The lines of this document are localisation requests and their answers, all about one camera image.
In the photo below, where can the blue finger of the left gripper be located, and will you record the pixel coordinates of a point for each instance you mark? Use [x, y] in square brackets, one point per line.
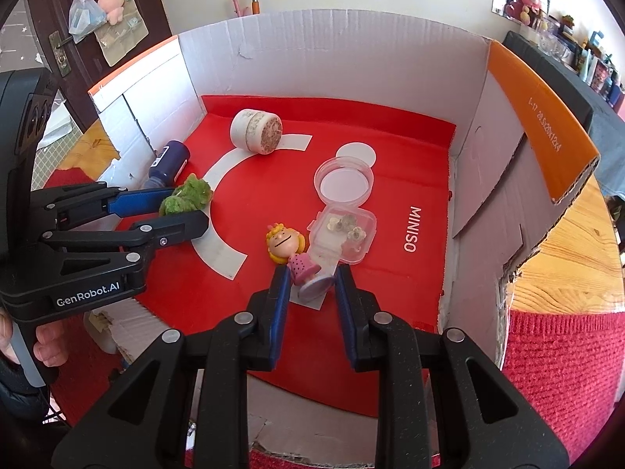
[163, 232]
[134, 203]

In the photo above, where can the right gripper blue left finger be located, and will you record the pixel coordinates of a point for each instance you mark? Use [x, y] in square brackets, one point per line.
[277, 302]

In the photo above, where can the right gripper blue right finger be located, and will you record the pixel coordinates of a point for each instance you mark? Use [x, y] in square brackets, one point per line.
[351, 315]

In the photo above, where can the green fuzzy plush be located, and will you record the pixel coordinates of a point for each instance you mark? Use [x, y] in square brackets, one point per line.
[194, 194]

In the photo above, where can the purple plastic bottle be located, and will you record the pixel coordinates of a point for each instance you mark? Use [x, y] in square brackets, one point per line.
[167, 166]

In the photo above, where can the blonde girl figurine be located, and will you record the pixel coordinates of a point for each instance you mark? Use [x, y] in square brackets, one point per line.
[287, 246]

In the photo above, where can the clear square small box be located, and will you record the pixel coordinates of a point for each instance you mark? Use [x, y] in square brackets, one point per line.
[345, 233]

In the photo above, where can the clear round container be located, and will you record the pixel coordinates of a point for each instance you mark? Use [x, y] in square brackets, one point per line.
[346, 181]

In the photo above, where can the person's left hand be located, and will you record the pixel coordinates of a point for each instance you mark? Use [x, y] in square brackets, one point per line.
[50, 348]

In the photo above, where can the orange white cardboard box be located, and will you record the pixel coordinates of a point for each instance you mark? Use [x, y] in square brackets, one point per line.
[431, 160]

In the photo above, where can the pink plastic hanger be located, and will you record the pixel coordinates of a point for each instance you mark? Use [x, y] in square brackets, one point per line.
[240, 11]

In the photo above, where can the red knitted table cloth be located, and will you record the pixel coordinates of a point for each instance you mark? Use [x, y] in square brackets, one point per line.
[565, 347]

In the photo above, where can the dark covered side table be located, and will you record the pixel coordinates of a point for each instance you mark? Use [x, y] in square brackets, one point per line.
[604, 127]

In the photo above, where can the pink rabbit plush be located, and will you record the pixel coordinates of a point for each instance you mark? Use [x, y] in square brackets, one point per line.
[525, 11]

